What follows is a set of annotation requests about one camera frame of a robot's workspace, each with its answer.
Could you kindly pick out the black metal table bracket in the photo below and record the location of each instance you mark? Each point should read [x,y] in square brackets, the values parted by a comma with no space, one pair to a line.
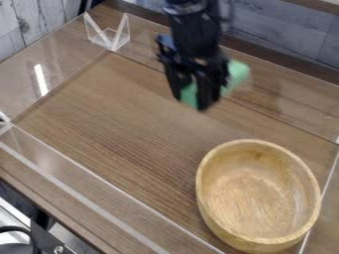
[48,243]

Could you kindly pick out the wooden bowl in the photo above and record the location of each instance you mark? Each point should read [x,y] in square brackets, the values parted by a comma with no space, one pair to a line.
[257,195]

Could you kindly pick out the clear acrylic corner bracket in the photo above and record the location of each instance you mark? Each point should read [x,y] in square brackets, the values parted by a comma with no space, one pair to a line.
[108,38]

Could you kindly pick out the clear acrylic tray wall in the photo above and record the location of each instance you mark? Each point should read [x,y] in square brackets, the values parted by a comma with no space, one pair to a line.
[101,149]

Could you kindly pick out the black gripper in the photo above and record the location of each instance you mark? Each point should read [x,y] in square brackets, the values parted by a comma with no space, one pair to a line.
[189,51]

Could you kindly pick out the green rectangular block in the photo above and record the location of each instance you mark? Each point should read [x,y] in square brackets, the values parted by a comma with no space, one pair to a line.
[238,73]

